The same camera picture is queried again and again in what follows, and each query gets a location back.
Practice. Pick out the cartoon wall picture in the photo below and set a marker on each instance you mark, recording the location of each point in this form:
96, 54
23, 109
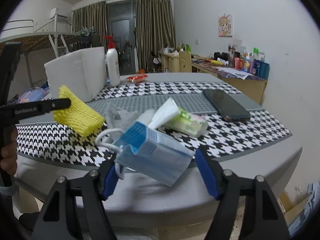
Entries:
225, 26

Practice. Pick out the left brown curtain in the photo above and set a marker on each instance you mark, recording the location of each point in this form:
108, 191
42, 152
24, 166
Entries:
93, 16

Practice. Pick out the red snack packet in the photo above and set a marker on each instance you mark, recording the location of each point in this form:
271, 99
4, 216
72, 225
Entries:
137, 78

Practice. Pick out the green tissue pack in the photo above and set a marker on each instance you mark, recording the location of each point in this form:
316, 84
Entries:
173, 117

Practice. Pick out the grey cloth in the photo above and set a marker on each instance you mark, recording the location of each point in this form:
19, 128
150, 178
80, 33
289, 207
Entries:
119, 118

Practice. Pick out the wooden smiley chair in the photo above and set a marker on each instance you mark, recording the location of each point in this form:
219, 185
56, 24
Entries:
185, 64

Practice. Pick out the white foam box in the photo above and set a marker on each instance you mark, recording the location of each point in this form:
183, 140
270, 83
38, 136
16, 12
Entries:
82, 71

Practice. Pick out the brown curtain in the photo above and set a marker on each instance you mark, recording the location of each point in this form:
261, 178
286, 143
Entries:
93, 16
155, 28

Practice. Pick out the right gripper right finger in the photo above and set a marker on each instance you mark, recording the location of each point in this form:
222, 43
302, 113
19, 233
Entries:
263, 218

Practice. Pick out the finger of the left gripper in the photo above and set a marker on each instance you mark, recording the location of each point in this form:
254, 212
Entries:
12, 114

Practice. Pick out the glass balcony door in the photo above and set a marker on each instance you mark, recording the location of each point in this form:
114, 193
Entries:
121, 18

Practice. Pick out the left hand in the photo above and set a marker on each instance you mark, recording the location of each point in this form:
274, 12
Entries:
9, 153

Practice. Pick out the blue plaid quilt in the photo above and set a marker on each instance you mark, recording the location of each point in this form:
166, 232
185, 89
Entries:
31, 95

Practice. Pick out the metal bunk bed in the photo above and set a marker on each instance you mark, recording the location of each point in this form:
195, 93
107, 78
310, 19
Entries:
40, 43

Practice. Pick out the houndstooth table runner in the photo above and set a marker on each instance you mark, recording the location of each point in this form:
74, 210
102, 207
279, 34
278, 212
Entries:
44, 140

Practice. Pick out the white air conditioner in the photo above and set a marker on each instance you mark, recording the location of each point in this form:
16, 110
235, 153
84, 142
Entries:
56, 13

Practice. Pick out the white foam sheet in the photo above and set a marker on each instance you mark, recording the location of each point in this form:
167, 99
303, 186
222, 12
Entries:
146, 117

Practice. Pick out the yellow foam fruit net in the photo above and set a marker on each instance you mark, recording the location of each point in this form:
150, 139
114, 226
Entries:
79, 116

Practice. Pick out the black smartphone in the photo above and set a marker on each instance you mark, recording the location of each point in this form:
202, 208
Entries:
226, 106

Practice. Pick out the white lotion pump bottle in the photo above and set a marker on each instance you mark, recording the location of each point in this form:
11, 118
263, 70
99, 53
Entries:
112, 62

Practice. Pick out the right brown curtain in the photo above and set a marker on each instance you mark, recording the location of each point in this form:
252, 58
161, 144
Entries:
155, 28

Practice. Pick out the blue face mask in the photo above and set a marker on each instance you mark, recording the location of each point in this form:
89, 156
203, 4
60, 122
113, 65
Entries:
147, 151

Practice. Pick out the blue toiletry bottle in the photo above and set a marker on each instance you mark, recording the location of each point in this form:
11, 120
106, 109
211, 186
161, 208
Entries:
264, 70

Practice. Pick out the wooden desk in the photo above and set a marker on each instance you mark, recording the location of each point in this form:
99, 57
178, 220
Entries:
253, 87

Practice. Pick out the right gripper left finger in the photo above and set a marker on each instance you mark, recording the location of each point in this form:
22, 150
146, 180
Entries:
58, 218

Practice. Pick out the white paper sheet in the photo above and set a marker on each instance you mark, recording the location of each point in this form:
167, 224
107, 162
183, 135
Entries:
239, 74

